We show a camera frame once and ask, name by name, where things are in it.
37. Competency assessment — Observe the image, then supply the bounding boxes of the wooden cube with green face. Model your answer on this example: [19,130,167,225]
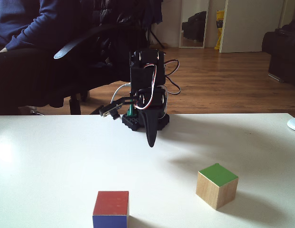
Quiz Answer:
[195,162,239,211]

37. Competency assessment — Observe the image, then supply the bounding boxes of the black stand legs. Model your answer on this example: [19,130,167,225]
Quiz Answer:
[149,23,166,49]

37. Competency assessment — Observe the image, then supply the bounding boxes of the person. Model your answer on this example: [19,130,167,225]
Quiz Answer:
[0,0,129,115]

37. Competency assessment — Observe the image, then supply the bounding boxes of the black shiny jacket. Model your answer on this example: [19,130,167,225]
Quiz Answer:
[92,0,163,26]

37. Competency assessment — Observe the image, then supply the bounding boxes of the thin dark servo wire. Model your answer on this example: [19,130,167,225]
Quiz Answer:
[163,59,182,96]

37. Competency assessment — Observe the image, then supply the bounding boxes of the tall wall mirror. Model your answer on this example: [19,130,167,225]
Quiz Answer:
[179,0,209,49]

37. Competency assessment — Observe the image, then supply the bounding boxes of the black sofa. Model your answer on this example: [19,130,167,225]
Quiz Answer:
[261,19,295,90]

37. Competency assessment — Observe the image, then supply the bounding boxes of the red white black servo wire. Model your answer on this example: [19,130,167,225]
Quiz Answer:
[134,62,158,111]

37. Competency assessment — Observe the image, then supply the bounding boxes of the yellow bag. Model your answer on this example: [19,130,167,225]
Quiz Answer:
[214,9,225,50]

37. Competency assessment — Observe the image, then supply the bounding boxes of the small webcam on bracket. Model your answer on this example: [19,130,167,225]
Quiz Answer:
[99,96,122,121]

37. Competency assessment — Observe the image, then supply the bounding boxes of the white door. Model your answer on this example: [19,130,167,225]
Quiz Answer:
[218,0,295,54]

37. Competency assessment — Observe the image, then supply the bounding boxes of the black office chair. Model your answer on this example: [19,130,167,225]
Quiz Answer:
[53,23,148,115]

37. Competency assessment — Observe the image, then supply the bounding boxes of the red and blue cube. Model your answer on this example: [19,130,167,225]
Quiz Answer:
[92,190,130,228]

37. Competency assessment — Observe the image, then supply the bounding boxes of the white computer mouse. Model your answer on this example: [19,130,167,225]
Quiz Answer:
[286,116,295,133]

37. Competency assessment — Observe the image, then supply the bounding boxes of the white usb cable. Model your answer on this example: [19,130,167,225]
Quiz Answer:
[111,82,132,105]

